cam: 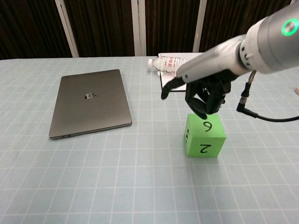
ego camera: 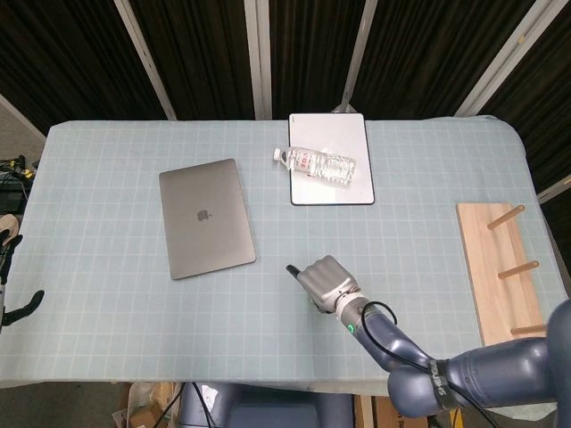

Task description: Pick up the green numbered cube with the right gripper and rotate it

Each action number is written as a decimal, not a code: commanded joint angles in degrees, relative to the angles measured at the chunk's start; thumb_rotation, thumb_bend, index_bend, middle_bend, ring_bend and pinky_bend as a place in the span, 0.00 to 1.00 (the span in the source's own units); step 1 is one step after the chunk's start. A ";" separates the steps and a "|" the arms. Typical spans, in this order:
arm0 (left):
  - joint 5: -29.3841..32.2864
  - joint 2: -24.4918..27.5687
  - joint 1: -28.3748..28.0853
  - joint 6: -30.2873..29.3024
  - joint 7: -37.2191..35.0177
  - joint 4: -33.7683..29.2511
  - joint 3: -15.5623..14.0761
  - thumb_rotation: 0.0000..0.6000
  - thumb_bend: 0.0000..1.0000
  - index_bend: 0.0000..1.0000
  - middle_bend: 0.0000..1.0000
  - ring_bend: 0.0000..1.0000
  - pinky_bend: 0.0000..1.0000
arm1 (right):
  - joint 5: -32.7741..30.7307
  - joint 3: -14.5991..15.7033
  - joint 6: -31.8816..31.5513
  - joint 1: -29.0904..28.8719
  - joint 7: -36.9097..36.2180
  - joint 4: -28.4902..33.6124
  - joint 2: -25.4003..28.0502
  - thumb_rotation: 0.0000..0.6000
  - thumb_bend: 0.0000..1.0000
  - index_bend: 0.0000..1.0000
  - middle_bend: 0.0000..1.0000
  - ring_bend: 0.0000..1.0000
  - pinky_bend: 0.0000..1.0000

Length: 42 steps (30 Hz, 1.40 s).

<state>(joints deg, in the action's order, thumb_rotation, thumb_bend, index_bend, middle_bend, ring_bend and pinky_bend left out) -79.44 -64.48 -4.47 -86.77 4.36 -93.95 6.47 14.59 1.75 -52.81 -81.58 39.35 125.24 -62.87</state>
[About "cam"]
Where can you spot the clear plastic water bottle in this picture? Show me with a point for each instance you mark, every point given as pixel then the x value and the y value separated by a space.
pixel 165 65

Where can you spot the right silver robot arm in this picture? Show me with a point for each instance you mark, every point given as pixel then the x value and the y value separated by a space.
pixel 271 44

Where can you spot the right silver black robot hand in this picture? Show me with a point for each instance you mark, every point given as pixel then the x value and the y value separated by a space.
pixel 210 77

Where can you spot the light blue checked tablecloth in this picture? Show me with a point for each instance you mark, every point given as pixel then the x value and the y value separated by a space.
pixel 93 175

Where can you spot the white board with black edge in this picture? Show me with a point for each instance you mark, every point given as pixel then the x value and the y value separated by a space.
pixel 170 80

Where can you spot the green numbered cube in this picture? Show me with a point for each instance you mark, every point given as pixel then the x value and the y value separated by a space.
pixel 205 137

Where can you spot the grey closed laptop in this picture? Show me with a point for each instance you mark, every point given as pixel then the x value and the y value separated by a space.
pixel 91 102

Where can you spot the white frame post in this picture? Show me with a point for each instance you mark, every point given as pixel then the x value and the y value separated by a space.
pixel 66 28
pixel 139 28
pixel 199 25

